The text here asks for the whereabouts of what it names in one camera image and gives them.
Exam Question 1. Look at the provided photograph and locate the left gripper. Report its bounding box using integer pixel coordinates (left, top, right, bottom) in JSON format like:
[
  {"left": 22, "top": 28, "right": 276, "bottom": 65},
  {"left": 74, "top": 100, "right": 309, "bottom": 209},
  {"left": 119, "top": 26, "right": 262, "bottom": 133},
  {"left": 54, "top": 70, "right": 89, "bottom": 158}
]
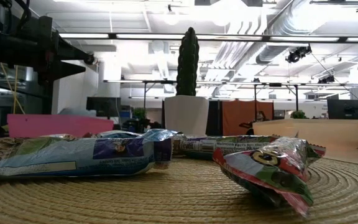
[{"left": 37, "top": 15, "right": 94, "bottom": 88}]

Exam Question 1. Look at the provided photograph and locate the blue purple granola bar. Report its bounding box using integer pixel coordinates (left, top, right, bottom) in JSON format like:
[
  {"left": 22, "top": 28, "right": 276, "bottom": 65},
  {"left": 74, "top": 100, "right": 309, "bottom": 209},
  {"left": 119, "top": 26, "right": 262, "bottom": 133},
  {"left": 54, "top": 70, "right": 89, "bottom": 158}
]
[{"left": 0, "top": 136, "right": 173, "bottom": 179}]

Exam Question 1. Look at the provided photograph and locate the dark green granola bar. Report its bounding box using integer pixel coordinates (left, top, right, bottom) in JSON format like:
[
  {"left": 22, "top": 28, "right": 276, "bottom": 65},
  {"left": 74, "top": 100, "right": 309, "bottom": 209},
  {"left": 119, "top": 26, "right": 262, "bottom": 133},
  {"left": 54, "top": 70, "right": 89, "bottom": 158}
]
[{"left": 172, "top": 134, "right": 279, "bottom": 161}]

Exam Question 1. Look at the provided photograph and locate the red granola bar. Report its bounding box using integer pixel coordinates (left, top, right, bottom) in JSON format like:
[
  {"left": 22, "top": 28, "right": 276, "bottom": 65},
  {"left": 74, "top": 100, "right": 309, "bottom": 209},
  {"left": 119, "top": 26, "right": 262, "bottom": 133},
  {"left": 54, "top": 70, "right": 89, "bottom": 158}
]
[{"left": 212, "top": 136, "right": 326, "bottom": 218}]

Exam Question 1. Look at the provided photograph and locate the black computer monitor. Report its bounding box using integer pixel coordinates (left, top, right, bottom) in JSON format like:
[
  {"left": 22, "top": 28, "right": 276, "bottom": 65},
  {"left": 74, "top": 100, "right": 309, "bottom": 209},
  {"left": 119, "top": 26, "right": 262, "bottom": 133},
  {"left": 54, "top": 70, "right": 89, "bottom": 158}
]
[
  {"left": 86, "top": 96, "right": 121, "bottom": 119},
  {"left": 327, "top": 99, "right": 358, "bottom": 121}
]

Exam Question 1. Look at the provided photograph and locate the pink plastic bin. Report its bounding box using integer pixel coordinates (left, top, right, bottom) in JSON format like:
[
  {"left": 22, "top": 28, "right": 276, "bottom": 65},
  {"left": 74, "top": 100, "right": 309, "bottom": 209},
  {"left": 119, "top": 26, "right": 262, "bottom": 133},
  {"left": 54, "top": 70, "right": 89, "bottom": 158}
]
[{"left": 6, "top": 113, "right": 114, "bottom": 139}]

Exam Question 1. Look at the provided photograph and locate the long overhead light bar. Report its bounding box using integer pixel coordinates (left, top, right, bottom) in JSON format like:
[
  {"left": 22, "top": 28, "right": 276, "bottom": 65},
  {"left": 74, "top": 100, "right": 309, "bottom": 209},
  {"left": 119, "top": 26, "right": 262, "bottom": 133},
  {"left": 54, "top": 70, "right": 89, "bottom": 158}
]
[{"left": 57, "top": 32, "right": 358, "bottom": 44}]

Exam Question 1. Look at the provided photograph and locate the green potted plant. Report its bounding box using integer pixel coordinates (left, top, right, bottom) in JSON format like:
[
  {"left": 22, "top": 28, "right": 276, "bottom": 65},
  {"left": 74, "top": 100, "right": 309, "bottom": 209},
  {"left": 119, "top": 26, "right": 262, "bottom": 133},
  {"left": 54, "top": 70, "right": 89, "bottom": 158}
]
[
  {"left": 132, "top": 107, "right": 147, "bottom": 121},
  {"left": 290, "top": 110, "right": 308, "bottom": 120}
]

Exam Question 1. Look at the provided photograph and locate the round ceiling lamp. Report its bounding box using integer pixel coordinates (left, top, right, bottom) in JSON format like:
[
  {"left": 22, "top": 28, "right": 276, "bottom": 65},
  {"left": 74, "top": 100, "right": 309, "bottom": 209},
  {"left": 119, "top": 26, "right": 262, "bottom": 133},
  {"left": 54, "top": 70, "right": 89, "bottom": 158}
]
[{"left": 162, "top": 11, "right": 180, "bottom": 26}]

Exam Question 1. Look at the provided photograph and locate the green cactus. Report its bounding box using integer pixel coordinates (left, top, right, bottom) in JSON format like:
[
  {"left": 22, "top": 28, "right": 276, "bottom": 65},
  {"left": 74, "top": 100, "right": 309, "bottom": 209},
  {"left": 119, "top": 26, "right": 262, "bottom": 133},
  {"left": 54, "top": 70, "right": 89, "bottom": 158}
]
[{"left": 175, "top": 27, "right": 200, "bottom": 96}]

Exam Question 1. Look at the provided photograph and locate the white hexagonal plant pot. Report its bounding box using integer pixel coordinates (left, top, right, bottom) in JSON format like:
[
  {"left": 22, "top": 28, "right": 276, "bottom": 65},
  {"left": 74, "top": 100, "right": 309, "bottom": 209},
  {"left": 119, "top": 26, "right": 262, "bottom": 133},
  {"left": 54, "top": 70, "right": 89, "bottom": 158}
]
[{"left": 163, "top": 95, "right": 210, "bottom": 137}]

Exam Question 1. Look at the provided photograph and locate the black curtain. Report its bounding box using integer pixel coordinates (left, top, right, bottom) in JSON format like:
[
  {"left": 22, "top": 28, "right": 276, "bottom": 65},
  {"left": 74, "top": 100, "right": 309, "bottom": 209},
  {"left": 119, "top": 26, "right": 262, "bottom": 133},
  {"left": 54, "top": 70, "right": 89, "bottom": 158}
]
[{"left": 206, "top": 100, "right": 223, "bottom": 136}]

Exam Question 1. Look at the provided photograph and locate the round woven placemat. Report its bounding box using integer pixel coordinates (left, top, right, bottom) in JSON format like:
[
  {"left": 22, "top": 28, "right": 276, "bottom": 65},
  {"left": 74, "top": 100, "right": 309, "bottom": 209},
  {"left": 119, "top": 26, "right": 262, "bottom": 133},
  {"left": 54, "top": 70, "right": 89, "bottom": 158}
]
[{"left": 0, "top": 136, "right": 358, "bottom": 224}]

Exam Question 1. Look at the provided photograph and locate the orange curtain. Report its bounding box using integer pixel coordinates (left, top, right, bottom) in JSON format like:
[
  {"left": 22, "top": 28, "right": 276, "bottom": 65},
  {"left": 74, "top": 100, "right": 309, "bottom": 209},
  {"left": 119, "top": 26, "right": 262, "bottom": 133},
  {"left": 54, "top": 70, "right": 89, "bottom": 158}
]
[{"left": 222, "top": 100, "right": 275, "bottom": 136}]

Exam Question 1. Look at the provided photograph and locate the person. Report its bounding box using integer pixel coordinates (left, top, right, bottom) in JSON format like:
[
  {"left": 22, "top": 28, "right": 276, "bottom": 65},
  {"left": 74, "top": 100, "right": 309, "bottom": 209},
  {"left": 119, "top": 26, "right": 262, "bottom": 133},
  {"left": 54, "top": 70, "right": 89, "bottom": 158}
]
[{"left": 253, "top": 110, "right": 267, "bottom": 128}]

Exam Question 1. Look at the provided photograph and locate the black hanging spotlight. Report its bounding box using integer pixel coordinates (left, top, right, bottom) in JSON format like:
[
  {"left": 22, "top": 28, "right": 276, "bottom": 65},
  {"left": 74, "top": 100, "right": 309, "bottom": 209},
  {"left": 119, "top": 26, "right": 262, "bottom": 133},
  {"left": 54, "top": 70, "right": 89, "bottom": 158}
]
[
  {"left": 318, "top": 75, "right": 336, "bottom": 84},
  {"left": 285, "top": 45, "right": 313, "bottom": 64}
]

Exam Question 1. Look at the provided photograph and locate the orange plastic bin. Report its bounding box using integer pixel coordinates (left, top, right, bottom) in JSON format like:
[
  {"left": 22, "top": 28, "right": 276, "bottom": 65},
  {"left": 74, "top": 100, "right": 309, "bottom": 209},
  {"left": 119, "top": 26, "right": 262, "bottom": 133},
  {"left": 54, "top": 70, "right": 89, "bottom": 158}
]
[{"left": 252, "top": 118, "right": 358, "bottom": 149}]

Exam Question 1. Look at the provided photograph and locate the yellow hanging cord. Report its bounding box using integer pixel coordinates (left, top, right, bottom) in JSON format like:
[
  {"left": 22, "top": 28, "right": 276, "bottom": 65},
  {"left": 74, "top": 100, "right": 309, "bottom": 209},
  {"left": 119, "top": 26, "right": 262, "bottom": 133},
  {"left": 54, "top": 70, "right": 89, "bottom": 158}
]
[
  {"left": 0, "top": 62, "right": 26, "bottom": 114},
  {"left": 12, "top": 65, "right": 19, "bottom": 114}
]

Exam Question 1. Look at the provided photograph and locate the background metal rig frame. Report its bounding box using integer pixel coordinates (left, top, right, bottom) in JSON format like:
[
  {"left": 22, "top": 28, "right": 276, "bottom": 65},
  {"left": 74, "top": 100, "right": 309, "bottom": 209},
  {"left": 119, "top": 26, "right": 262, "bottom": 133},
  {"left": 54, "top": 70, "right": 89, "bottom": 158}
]
[{"left": 104, "top": 79, "right": 301, "bottom": 122}]

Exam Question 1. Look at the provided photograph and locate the silver ventilation duct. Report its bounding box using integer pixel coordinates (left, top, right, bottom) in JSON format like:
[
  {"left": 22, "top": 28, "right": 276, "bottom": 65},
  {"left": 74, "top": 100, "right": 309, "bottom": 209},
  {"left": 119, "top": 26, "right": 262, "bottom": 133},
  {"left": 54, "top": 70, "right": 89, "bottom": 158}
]
[{"left": 255, "top": 0, "right": 323, "bottom": 65}]

